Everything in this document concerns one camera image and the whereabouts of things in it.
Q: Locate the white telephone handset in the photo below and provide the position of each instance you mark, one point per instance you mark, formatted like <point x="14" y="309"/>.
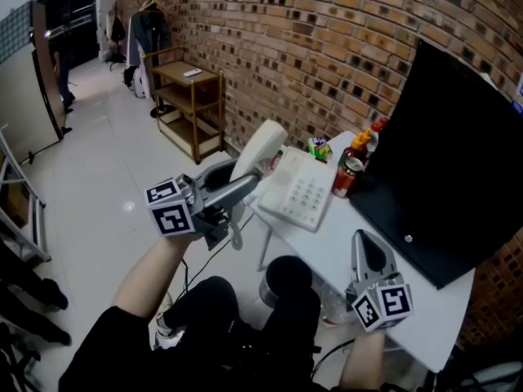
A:
<point x="261" y="145"/>

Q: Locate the red drink can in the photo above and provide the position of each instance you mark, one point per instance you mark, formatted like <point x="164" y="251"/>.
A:
<point x="345" y="178"/>

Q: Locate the white desk telephone base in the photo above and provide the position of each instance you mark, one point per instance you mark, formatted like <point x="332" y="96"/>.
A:
<point x="302" y="190"/>

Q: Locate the wooden shelf unit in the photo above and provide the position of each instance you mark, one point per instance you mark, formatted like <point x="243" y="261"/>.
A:
<point x="190" y="108"/>

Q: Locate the person's left forearm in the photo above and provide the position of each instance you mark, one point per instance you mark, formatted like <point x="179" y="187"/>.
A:
<point x="155" y="272"/>

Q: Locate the white metal storage rack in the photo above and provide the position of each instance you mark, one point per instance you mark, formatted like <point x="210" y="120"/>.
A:
<point x="24" y="215"/>

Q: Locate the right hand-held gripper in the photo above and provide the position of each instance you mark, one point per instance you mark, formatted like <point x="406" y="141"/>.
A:
<point x="384" y="304"/>

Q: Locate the white remote control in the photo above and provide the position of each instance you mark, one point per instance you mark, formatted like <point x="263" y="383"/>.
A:
<point x="192" y="72"/>

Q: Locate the black monitor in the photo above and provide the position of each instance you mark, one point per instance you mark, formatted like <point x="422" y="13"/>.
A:
<point x="445" y="161"/>

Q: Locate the yellow-capped red sauce bottle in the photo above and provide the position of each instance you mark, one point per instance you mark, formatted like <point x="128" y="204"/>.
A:
<point x="357" y="147"/>

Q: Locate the person's black shirt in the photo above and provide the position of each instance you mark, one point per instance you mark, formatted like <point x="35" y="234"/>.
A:
<point x="110" y="353"/>

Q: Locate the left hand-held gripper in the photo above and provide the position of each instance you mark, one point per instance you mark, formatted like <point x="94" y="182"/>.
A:
<point x="171" y="216"/>

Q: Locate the grey hanging coat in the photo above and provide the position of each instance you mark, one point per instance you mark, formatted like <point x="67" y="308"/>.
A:
<point x="149" y="35"/>

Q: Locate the white partition board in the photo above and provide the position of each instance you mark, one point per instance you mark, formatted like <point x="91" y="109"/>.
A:
<point x="24" y="96"/>

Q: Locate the black cabinet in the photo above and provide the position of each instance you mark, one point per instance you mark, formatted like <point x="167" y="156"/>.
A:
<point x="71" y="14"/>

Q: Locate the person's white shoe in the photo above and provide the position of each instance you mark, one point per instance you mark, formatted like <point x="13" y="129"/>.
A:
<point x="166" y="327"/>

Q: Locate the white table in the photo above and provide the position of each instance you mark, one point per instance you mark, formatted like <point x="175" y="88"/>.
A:
<point x="327" y="251"/>

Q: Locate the blue white wall device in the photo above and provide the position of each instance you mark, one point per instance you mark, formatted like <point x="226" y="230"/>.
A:
<point x="519" y="94"/>

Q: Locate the person's leg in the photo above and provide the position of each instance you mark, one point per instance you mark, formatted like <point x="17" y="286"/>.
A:
<point x="212" y="304"/>
<point x="292" y="325"/>

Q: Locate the black round trash bin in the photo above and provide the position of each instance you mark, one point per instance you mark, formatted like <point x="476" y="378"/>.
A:
<point x="288" y="268"/>

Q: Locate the white round appliance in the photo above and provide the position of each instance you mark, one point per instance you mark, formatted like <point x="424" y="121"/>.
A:
<point x="140" y="84"/>

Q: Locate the person's right leg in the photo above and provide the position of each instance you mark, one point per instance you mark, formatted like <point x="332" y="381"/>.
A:
<point x="292" y="325"/>

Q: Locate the red-capped sauce bottle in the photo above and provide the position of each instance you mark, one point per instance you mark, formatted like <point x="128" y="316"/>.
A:
<point x="376" y="135"/>

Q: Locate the person's right forearm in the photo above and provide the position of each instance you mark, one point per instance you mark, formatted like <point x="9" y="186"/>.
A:
<point x="363" y="362"/>

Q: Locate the person's left leg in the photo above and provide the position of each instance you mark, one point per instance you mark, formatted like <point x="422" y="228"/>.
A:
<point x="212" y="304"/>

